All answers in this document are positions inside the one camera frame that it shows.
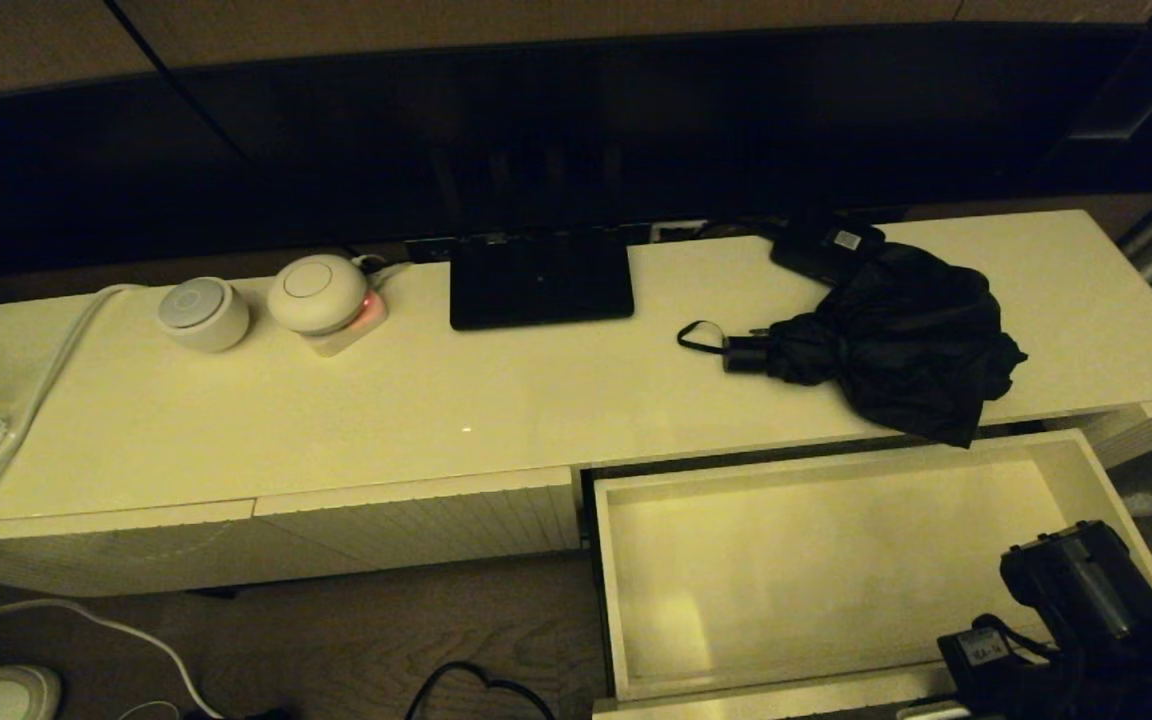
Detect black floor cable with connector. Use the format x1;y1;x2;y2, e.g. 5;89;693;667
406;660;557;720

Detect white sneaker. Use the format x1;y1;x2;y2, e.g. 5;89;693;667
0;665;63;720

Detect thick white power cable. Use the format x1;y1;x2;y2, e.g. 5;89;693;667
0;283;227;720

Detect black television base plate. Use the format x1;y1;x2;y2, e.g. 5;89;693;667
449;228;635;331

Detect black television screen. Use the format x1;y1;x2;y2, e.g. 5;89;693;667
0;22;1152;281

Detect black umbrella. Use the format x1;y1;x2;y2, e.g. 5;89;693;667
677;240;1029;449

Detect white speaker with grey top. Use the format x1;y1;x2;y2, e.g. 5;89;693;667
156;275;250;352

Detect white ribbed cabinet door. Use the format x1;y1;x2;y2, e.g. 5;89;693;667
252;465;583;579
0;498;259;599

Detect small black set-top box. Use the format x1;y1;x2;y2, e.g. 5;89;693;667
769;213;887;288

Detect white tv cabinet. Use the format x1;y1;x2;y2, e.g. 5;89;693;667
0;207;1152;601

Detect white power strip red light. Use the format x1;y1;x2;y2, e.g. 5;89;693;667
301;260;412;357

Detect white round dome device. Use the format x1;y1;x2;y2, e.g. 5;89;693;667
266;253;370;335

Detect white ribbed cabinet drawer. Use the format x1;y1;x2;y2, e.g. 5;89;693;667
581;428;1152;720

